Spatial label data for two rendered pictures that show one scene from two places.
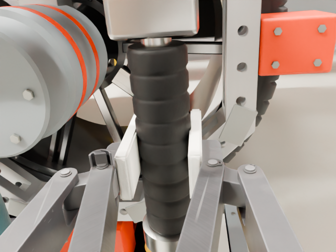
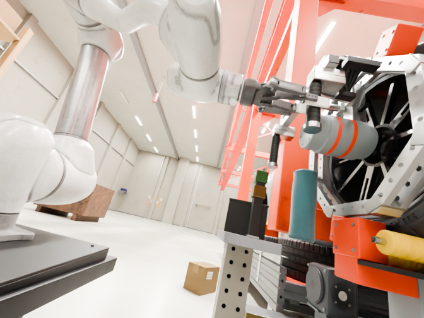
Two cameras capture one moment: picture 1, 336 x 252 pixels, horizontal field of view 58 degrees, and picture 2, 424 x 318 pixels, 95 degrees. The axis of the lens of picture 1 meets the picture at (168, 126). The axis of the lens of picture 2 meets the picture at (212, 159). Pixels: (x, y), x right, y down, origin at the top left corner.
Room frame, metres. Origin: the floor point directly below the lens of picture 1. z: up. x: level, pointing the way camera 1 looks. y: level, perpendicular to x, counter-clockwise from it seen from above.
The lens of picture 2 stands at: (-0.09, -0.43, 0.45)
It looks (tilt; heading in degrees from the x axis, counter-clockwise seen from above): 19 degrees up; 87
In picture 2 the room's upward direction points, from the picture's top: 13 degrees clockwise
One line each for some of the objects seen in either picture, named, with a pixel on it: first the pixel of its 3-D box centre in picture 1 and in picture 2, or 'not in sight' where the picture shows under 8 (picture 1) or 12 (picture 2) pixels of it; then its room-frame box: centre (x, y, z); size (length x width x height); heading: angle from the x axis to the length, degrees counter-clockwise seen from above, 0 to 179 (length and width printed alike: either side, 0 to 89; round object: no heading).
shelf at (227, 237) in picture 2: not in sight; (240, 239); (0.14, 0.38, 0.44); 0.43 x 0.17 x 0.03; 84
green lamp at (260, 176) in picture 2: not in sight; (260, 177); (0.12, 0.18, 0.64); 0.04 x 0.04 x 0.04; 84
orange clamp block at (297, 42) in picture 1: (289, 42); not in sight; (0.40, -0.17, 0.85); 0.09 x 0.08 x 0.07; 84
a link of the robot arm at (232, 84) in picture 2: not in sight; (231, 89); (-0.05, 0.03, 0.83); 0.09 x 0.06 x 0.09; 84
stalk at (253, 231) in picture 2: not in sight; (257, 204); (0.12, 0.18, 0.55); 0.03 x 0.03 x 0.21; 84
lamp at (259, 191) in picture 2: not in sight; (259, 192); (0.12, 0.18, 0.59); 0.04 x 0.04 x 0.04; 84
